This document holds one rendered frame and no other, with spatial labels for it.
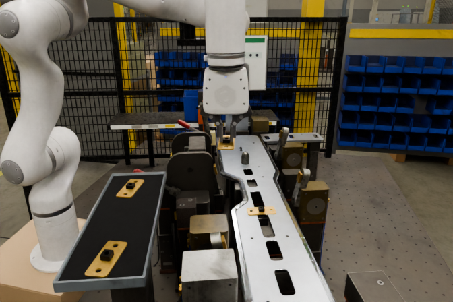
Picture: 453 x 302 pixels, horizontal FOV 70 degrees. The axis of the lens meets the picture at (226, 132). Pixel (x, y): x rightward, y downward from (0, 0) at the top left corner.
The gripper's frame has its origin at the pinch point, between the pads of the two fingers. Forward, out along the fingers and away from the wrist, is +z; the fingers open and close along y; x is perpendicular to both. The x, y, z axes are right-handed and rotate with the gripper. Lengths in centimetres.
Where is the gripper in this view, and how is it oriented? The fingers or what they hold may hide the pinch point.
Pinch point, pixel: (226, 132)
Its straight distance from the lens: 76.1
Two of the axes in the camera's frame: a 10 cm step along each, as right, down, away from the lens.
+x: 0.5, -3.5, 9.3
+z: 0.1, 9.4, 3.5
